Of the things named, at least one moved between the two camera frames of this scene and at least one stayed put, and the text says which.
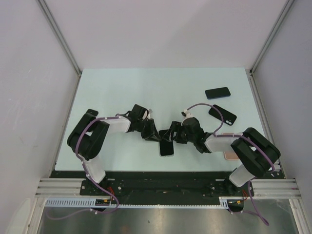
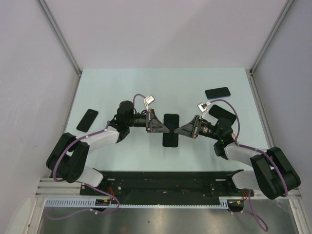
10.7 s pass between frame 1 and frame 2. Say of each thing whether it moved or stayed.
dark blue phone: stayed
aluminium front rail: stayed
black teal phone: moved
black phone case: stayed
